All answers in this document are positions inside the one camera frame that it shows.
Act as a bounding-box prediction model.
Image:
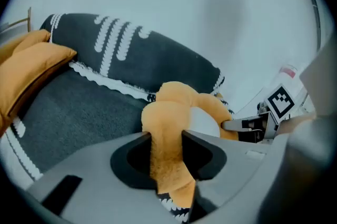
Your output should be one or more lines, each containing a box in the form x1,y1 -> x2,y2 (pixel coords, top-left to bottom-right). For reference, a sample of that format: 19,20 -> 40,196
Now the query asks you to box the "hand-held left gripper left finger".
27,131 -> 183,224

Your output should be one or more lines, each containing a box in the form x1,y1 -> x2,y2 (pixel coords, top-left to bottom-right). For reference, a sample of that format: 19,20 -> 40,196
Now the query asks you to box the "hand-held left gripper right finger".
181,129 -> 291,224

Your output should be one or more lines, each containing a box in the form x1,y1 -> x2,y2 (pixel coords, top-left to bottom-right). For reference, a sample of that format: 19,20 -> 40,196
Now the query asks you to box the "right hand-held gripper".
221,83 -> 296,143

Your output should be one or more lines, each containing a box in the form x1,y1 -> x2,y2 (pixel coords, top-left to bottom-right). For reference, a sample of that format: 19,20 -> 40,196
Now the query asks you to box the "orange flower-shaped cushion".
141,81 -> 238,209

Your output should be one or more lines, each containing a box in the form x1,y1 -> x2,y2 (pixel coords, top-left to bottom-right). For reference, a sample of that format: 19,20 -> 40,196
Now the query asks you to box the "person's right forearm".
278,111 -> 317,136

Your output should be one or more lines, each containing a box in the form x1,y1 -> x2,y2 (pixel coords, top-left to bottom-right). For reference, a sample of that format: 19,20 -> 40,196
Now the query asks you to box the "sofa with black white cover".
0,13 -> 235,224

